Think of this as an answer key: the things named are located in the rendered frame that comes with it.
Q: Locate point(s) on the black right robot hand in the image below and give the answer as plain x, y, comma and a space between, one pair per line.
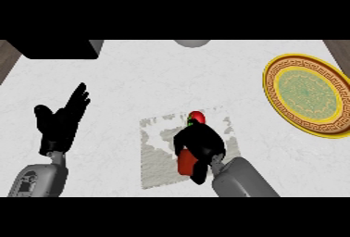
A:
200, 140

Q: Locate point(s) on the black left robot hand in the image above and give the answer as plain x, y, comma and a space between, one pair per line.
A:
58, 126

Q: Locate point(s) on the red bell pepper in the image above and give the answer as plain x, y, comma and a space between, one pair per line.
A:
186, 163

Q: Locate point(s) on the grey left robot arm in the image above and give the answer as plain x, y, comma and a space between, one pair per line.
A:
40, 179

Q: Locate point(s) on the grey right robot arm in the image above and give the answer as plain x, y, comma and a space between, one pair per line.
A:
241, 177

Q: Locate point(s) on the pale grey placemat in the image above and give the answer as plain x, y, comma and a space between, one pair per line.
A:
155, 163

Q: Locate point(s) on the gold rimmed green plate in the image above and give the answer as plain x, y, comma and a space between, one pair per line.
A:
307, 94

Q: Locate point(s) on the black box appliance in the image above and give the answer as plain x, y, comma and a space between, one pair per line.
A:
59, 48

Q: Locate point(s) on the grey round object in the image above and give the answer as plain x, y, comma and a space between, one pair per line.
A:
192, 43

